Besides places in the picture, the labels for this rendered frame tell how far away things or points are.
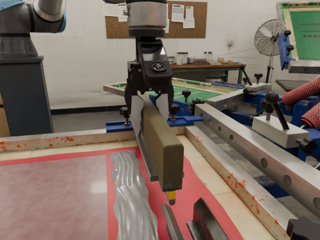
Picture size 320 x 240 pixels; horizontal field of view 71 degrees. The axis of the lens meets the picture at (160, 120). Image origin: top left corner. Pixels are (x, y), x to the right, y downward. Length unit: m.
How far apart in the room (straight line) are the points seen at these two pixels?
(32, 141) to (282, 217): 0.67
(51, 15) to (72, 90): 3.28
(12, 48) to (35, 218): 0.79
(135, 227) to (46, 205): 0.20
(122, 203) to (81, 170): 0.18
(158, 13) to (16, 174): 0.51
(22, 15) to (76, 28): 3.13
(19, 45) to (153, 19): 0.80
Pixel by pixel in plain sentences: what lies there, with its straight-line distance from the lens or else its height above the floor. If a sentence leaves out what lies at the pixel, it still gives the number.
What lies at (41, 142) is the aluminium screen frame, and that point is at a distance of 0.78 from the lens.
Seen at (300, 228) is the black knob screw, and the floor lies 1.06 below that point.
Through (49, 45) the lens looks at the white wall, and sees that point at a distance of 4.32.
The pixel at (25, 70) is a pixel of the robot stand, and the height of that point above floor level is 1.15.
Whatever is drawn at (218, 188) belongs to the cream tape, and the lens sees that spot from 0.55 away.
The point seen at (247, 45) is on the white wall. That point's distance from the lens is 5.09.
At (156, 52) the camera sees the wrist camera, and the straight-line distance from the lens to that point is 0.41.
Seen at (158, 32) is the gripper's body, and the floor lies 1.28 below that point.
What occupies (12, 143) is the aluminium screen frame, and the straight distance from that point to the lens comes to 0.80.
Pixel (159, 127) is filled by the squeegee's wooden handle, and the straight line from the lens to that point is 0.36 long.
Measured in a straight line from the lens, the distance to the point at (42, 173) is 0.65.
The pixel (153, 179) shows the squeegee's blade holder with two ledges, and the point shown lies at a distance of 0.36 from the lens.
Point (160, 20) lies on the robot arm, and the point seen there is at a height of 1.30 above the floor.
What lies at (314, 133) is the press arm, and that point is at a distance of 0.71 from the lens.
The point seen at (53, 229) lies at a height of 0.96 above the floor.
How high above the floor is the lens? 1.27
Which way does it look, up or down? 19 degrees down
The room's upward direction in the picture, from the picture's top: straight up
